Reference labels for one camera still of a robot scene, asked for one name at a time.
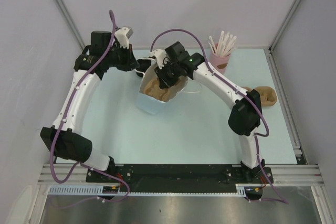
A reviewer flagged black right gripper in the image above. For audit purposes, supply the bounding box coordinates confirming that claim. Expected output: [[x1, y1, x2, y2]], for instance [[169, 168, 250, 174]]
[[155, 60, 182, 89]]

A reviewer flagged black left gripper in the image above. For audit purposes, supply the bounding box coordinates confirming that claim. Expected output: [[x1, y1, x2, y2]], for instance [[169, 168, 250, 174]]
[[104, 42, 139, 71]]

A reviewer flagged light blue paper bag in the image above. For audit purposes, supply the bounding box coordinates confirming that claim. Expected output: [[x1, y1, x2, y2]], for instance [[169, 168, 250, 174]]
[[136, 58, 202, 115]]

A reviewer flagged brown pulp cup carrier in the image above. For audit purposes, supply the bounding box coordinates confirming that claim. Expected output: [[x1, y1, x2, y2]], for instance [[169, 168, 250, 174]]
[[143, 78, 185, 102], [243, 86, 278, 107]]

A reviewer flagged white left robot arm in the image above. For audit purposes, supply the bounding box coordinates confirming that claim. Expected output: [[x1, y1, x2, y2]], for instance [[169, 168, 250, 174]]
[[40, 27, 139, 182]]

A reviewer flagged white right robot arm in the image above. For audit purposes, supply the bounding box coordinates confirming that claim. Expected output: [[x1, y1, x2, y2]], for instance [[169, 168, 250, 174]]
[[151, 42, 262, 183]]

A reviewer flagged stack of black lids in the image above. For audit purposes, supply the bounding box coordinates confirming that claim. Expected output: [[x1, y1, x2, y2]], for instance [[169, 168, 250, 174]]
[[134, 59, 152, 78]]

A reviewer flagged pink straw holder cup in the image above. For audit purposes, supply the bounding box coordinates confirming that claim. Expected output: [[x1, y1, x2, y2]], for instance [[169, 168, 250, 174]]
[[208, 50, 231, 74]]

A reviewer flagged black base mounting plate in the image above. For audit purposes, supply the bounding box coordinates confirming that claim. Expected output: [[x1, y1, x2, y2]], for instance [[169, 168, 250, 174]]
[[86, 163, 274, 193]]

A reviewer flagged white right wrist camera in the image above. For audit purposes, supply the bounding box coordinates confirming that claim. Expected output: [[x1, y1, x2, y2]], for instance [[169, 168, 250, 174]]
[[149, 49, 167, 69]]

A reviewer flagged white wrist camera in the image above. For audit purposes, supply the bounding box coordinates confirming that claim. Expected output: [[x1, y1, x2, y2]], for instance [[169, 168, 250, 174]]
[[114, 27, 133, 49], [149, 49, 167, 69]]

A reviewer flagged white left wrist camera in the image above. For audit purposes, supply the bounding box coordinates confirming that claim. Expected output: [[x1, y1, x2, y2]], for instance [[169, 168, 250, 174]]
[[114, 27, 133, 49]]

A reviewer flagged aluminium frame rail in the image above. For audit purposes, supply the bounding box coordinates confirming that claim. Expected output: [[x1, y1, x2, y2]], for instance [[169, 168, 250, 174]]
[[269, 165, 324, 186]]

